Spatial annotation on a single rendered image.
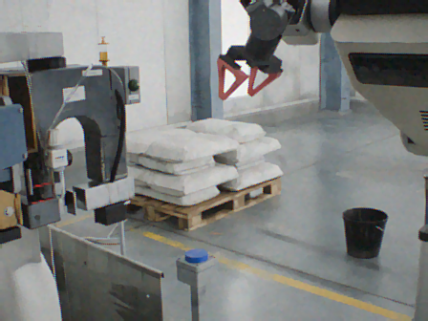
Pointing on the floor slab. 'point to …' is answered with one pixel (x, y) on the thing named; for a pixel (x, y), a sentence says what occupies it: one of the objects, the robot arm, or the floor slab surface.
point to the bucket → (364, 231)
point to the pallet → (234, 201)
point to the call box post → (198, 303)
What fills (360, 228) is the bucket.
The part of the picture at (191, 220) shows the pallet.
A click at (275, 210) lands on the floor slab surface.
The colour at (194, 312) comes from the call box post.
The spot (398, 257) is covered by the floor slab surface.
